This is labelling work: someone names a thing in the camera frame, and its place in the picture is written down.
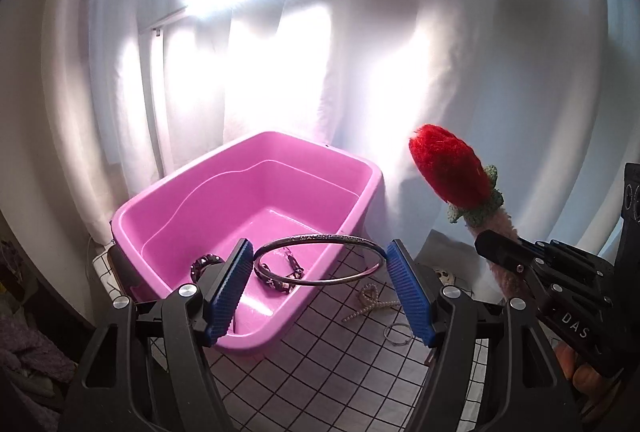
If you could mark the large silver bangle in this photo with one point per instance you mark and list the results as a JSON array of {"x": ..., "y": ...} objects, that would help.
[{"x": 320, "y": 238}]

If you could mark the person's right hand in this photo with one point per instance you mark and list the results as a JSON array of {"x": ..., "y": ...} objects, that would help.
[{"x": 590, "y": 382}]

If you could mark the white black-grid tablecloth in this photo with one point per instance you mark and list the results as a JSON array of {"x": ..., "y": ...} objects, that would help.
[{"x": 350, "y": 372}]

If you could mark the white curtain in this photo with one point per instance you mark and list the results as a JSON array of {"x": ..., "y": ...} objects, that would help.
[{"x": 450, "y": 62}]

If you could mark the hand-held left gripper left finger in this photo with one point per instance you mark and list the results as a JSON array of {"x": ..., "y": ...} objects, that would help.
[{"x": 227, "y": 292}]

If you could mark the purple fuzzy cloth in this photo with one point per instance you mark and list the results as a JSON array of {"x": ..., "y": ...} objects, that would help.
[{"x": 25, "y": 342}]

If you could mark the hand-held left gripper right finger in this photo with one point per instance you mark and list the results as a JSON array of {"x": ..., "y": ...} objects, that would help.
[{"x": 410, "y": 297}]

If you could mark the pink plastic bin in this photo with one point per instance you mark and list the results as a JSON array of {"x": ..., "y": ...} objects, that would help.
[{"x": 225, "y": 197}]

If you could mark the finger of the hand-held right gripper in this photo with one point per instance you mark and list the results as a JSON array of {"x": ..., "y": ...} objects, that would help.
[
  {"x": 505, "y": 254},
  {"x": 550, "y": 248}
]

